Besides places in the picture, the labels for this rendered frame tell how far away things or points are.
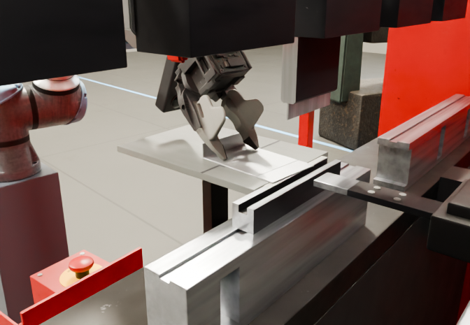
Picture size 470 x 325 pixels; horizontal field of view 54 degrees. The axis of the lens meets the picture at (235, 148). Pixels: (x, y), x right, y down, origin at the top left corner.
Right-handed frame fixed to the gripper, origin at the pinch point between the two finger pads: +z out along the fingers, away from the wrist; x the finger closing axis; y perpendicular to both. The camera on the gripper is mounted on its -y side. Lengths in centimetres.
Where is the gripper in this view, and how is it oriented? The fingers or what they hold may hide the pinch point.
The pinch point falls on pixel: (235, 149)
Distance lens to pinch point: 66.4
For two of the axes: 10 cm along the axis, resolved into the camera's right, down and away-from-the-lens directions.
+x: 7.1, -2.3, 6.7
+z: 4.5, 8.7, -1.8
